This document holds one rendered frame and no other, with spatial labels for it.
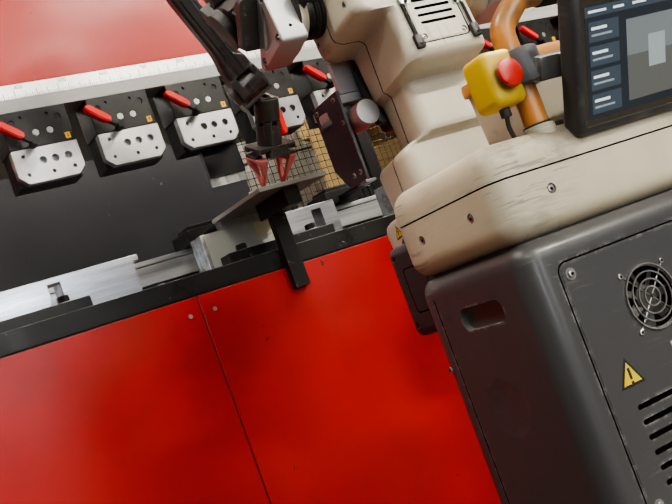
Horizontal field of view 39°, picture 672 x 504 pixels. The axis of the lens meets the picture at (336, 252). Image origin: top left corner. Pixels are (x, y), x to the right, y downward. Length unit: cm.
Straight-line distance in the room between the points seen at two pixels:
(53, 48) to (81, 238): 65
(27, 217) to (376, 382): 107
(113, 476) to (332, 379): 55
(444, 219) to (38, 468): 103
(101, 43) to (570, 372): 152
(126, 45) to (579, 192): 141
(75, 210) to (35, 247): 16
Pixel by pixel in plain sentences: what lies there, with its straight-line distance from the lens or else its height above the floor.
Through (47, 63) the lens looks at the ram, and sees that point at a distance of 227.
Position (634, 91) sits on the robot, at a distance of 127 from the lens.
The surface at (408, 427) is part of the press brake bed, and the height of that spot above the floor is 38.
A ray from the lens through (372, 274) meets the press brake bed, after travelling 230.
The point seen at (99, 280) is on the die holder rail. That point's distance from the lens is 215.
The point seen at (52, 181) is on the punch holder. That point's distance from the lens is 218.
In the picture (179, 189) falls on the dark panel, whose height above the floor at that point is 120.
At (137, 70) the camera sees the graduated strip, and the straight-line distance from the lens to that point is 233.
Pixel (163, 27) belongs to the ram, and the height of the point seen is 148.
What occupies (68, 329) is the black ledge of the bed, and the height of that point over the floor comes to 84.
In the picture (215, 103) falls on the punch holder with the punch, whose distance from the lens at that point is 237.
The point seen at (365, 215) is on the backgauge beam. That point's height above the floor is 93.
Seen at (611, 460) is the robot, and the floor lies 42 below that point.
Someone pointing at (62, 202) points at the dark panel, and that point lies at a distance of 274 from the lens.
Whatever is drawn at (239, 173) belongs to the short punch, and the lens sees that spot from 237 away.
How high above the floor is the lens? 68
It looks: 4 degrees up
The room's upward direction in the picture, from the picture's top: 20 degrees counter-clockwise
